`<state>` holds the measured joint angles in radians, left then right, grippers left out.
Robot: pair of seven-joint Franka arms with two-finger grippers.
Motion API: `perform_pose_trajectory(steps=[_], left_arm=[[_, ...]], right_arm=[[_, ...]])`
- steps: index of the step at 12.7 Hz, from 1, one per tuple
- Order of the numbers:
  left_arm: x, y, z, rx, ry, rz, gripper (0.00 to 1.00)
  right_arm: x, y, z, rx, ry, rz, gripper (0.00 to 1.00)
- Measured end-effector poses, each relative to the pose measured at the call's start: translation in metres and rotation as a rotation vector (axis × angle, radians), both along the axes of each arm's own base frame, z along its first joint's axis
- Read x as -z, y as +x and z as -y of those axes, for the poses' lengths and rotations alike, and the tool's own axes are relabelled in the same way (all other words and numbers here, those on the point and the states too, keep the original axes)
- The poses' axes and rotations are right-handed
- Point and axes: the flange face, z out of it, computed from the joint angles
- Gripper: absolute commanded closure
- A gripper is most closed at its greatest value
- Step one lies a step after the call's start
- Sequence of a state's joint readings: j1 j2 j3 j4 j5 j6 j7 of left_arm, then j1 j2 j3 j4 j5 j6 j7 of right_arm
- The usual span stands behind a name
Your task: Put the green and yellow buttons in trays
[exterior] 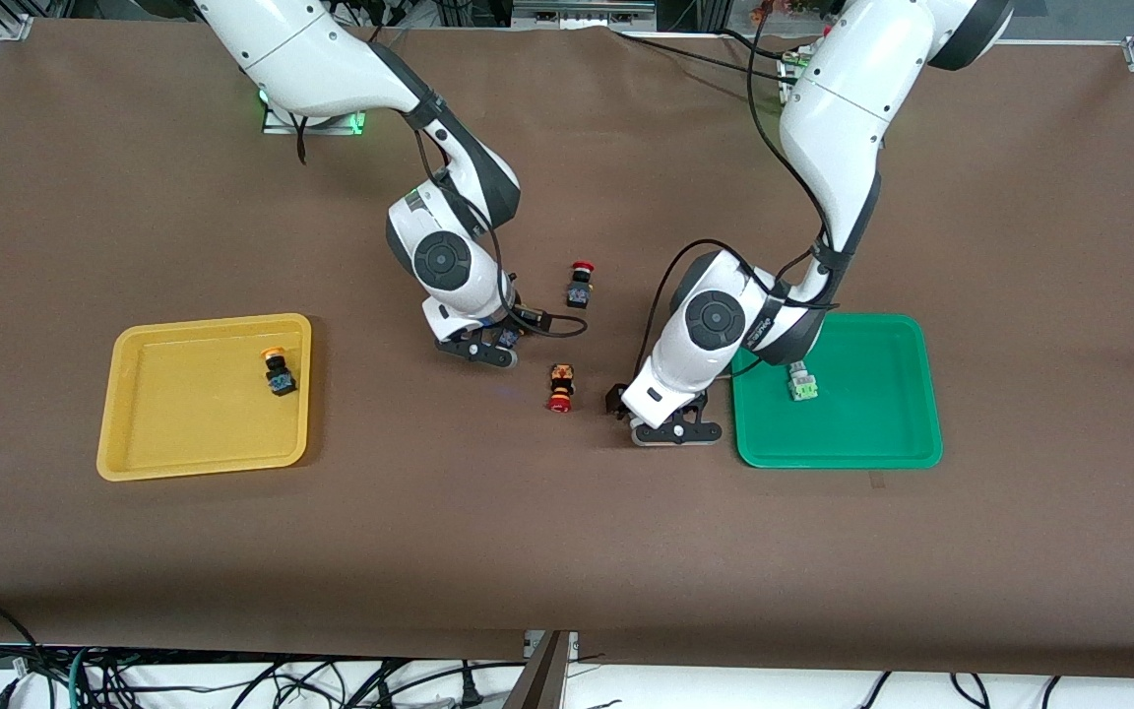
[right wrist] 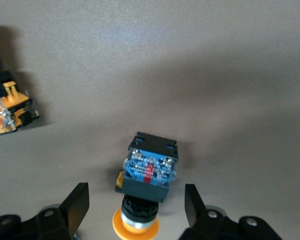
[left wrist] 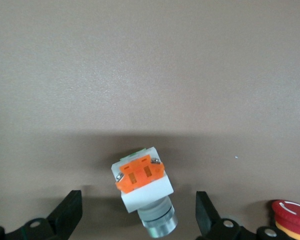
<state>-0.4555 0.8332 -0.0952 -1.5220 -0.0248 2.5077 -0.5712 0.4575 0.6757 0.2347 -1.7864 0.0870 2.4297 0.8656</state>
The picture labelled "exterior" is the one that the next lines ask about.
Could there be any yellow plastic tray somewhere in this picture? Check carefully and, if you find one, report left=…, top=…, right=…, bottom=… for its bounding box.
left=96, top=313, right=314, bottom=483

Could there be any red button with orange body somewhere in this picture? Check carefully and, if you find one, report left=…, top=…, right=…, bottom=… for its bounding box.
left=546, top=362, right=577, bottom=414

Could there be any white table edge bracket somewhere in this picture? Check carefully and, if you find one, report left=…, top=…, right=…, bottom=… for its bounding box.
left=524, top=630, right=580, bottom=659

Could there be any aluminium profile bar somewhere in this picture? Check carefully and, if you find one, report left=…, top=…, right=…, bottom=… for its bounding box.
left=503, top=630, right=573, bottom=709

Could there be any brown table cover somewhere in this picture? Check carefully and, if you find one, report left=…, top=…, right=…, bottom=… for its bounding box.
left=0, top=18, right=1134, bottom=680

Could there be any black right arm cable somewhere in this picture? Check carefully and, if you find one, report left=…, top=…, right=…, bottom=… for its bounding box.
left=413, top=126, right=590, bottom=342

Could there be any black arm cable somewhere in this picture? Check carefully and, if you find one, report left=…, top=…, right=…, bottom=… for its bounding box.
left=632, top=0, right=842, bottom=387
left=413, top=126, right=590, bottom=342

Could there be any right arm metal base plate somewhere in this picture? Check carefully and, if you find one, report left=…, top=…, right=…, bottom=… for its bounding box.
left=261, top=102, right=368, bottom=137

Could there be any green floor cable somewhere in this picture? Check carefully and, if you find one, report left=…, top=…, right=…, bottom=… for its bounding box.
left=67, top=646, right=94, bottom=709

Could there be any green plastic tray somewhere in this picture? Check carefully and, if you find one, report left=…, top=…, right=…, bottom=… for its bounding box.
left=728, top=312, right=944, bottom=470

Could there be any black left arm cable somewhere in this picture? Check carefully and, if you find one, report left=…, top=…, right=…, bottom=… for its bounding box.
left=632, top=0, right=842, bottom=387

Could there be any black cable on table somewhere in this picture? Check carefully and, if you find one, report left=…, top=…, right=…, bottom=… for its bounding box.
left=610, top=26, right=790, bottom=84

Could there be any red button with blue block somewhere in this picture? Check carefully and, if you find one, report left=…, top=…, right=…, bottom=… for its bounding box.
left=565, top=260, right=597, bottom=311

